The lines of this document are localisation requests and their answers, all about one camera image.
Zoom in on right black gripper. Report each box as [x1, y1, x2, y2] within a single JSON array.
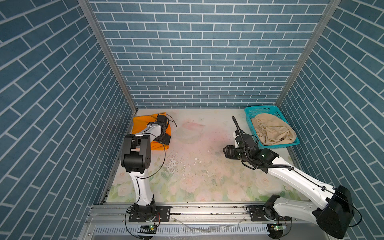
[[221, 143, 251, 163]]

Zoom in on orange shorts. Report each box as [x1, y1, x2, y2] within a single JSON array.
[[132, 113, 172, 150]]

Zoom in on beige shorts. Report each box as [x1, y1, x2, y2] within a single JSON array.
[[251, 113, 297, 146]]

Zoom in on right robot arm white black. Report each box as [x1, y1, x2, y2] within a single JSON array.
[[223, 141, 355, 239]]

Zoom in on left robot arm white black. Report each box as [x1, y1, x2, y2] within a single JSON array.
[[120, 113, 171, 215]]

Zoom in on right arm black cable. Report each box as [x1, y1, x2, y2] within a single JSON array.
[[231, 116, 363, 229]]

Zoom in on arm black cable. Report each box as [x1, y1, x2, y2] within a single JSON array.
[[124, 113, 178, 239], [231, 116, 363, 229]]

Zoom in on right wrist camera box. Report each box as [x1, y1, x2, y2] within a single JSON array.
[[233, 133, 242, 148]]

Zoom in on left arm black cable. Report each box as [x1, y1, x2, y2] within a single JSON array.
[[124, 113, 178, 239]]

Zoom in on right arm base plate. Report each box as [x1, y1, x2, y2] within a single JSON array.
[[245, 205, 291, 222]]

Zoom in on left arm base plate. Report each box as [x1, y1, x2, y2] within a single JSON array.
[[127, 205, 171, 223]]

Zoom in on white vented cable duct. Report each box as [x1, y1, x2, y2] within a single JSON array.
[[94, 224, 270, 237]]

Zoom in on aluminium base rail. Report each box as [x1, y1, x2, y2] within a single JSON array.
[[79, 203, 332, 240]]

